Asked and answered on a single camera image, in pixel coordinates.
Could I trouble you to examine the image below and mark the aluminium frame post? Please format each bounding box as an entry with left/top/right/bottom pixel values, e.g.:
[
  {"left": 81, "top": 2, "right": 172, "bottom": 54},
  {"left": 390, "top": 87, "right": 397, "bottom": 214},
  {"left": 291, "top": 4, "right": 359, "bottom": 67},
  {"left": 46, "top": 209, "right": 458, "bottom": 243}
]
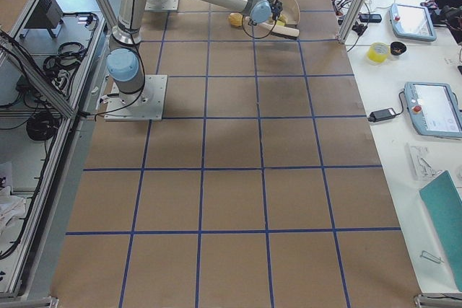
[{"left": 337, "top": 0, "right": 380, "bottom": 45}]

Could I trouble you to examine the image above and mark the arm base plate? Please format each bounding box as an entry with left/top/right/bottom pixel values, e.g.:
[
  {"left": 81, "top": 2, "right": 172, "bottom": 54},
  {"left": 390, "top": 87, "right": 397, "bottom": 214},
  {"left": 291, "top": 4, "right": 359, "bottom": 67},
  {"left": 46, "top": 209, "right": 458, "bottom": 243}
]
[
  {"left": 145, "top": 0, "right": 179, "bottom": 12},
  {"left": 104, "top": 75, "right": 167, "bottom": 121}
]

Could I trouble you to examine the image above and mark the lower teach pendant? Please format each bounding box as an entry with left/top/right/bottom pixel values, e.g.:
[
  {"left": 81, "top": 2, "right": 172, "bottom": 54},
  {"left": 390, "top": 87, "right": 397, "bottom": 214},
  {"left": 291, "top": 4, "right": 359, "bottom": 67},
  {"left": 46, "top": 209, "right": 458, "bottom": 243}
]
[{"left": 404, "top": 82, "right": 461, "bottom": 138}]

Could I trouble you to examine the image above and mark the upper teach pendant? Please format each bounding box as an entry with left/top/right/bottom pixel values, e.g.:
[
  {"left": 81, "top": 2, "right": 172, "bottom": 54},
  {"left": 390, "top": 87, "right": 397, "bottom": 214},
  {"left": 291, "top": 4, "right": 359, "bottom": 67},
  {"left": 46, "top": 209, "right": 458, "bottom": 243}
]
[{"left": 389, "top": 3, "right": 437, "bottom": 42}]

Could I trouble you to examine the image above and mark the teach pendant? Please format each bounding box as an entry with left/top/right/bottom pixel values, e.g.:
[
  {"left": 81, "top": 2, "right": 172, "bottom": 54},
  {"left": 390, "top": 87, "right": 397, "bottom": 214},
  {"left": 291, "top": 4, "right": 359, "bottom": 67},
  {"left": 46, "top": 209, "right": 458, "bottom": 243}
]
[
  {"left": 389, "top": 3, "right": 437, "bottom": 42},
  {"left": 404, "top": 82, "right": 461, "bottom": 138}
]

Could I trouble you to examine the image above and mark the beige hand brush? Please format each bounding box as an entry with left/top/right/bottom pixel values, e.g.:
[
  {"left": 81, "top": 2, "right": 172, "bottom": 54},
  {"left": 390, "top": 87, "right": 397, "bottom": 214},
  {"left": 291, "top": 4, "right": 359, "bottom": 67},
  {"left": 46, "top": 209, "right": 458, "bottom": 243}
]
[{"left": 243, "top": 17, "right": 300, "bottom": 40}]

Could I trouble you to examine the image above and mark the beige plastic dustpan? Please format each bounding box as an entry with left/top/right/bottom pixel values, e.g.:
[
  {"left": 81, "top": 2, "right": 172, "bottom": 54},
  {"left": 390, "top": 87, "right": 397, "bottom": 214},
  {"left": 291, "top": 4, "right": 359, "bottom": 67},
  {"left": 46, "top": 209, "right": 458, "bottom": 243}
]
[{"left": 279, "top": 0, "right": 300, "bottom": 26}]

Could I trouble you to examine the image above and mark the teal folder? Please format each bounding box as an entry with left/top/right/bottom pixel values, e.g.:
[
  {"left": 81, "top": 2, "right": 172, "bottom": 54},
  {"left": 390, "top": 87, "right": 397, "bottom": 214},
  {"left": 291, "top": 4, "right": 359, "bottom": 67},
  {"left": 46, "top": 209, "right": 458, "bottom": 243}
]
[{"left": 419, "top": 171, "right": 461, "bottom": 291}]

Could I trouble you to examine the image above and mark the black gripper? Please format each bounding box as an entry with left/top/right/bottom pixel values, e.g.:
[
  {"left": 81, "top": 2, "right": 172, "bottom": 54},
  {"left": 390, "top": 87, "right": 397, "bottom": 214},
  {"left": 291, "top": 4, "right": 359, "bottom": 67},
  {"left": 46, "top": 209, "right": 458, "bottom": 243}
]
[{"left": 271, "top": 0, "right": 283, "bottom": 22}]

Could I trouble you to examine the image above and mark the black power adapter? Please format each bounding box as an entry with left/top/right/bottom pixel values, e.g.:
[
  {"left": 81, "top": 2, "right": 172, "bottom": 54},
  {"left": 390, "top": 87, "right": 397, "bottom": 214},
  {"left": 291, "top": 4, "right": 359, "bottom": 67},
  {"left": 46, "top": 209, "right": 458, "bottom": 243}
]
[{"left": 367, "top": 107, "right": 397, "bottom": 123}]

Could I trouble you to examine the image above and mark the yellow tape roll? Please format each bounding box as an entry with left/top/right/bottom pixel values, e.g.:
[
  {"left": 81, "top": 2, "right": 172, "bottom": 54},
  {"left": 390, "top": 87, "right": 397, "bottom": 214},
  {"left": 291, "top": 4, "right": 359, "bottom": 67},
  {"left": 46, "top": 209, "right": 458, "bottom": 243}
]
[{"left": 366, "top": 43, "right": 390, "bottom": 63}]

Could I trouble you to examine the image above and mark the brown toy bread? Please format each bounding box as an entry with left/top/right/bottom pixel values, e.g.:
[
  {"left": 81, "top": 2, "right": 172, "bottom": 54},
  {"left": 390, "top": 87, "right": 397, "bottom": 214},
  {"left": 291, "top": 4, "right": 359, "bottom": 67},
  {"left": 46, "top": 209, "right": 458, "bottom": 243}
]
[{"left": 228, "top": 13, "right": 243, "bottom": 28}]

